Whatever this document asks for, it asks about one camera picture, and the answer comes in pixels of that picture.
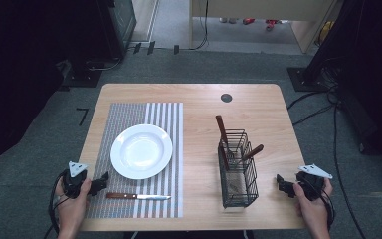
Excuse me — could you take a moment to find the black stand base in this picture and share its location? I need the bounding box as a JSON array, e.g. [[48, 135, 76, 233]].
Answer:
[[286, 66, 334, 93], [61, 59, 104, 89]]

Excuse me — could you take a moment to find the black hanging cable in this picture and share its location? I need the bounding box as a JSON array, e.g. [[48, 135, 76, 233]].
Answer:
[[192, 0, 211, 52]]

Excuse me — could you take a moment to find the long wooden-handled utensil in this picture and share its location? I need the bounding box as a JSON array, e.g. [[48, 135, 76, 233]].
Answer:
[[215, 115, 231, 172]]

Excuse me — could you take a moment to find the dark glass-front cabinet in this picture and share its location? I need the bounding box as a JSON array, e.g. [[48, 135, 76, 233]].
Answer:
[[95, 0, 137, 61]]

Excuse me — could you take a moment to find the yellow cable coil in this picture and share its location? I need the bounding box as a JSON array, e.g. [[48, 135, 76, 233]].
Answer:
[[315, 20, 336, 47]]

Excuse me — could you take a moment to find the person's left hand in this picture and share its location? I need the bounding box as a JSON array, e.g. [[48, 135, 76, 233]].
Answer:
[[53, 178, 93, 233]]

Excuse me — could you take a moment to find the long black floor cable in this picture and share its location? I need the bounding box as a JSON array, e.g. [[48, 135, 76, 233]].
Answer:
[[331, 99, 368, 239]]

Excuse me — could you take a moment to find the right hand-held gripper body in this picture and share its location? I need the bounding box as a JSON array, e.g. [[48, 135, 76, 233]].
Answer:
[[294, 163, 334, 202]]

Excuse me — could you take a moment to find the left hand-held gripper cable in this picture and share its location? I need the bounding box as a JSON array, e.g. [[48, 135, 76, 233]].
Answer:
[[43, 171, 68, 239]]

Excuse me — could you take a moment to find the black wire cutlery basket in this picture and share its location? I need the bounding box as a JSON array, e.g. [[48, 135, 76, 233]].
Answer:
[[217, 128, 260, 210]]

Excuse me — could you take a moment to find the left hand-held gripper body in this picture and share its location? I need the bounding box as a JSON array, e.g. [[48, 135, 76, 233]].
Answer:
[[62, 160, 93, 200]]

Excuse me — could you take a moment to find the white floor cable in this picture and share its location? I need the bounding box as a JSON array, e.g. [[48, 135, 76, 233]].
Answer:
[[85, 57, 123, 72]]

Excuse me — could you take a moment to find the hand-held gripper cable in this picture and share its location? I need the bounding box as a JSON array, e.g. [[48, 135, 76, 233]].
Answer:
[[43, 171, 68, 239], [320, 193, 336, 232]]

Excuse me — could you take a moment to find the person's right hand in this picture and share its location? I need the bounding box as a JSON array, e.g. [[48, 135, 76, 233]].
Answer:
[[291, 177, 334, 231]]

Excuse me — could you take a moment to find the short wooden-handled utensil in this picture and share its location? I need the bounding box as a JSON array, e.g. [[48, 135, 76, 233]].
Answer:
[[241, 143, 265, 162]]

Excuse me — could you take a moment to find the black corner tape mark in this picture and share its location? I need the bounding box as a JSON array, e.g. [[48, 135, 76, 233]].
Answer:
[[76, 107, 90, 127]]

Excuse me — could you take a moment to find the right hand-held gripper cable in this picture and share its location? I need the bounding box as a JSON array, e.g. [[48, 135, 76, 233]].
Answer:
[[320, 193, 336, 232]]

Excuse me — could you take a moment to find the wooden-handled table knife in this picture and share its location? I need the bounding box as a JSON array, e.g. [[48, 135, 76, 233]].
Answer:
[[105, 192, 173, 201]]

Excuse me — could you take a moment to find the striped woven placemat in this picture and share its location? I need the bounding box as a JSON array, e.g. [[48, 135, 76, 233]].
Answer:
[[85, 102, 184, 219]]

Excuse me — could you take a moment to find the white round plate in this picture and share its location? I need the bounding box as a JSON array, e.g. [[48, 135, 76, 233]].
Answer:
[[109, 123, 174, 181]]

